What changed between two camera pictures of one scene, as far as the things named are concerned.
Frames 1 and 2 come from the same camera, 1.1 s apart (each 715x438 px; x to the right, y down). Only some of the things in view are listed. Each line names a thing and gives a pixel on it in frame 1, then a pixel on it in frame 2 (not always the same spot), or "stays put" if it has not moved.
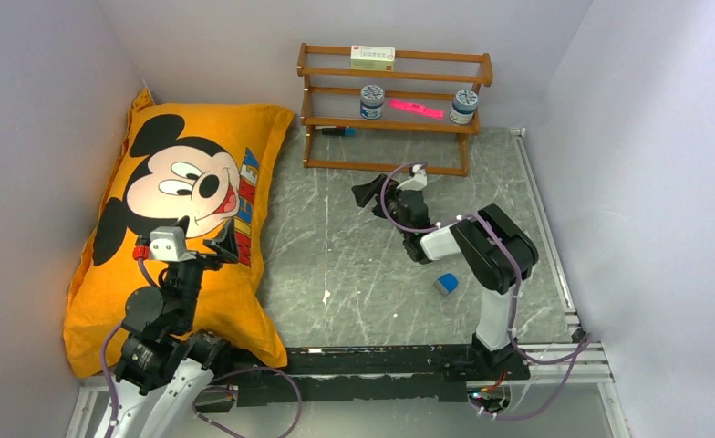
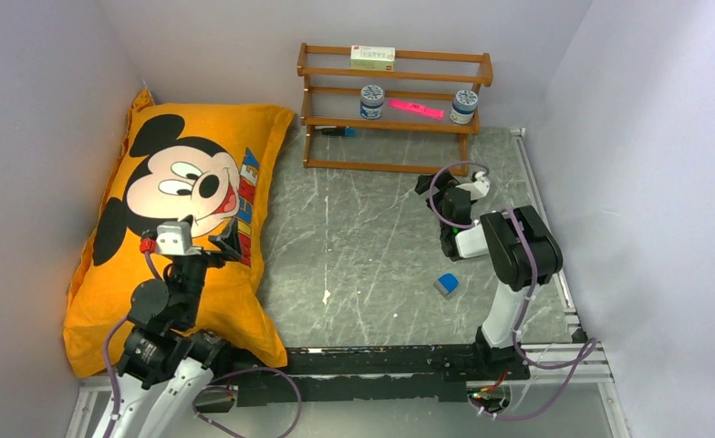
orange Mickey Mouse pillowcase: x=205 y=163 stays put
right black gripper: x=363 y=192 → x=444 y=180
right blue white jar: x=463 y=107 stays put
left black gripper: x=225 y=248 stays put
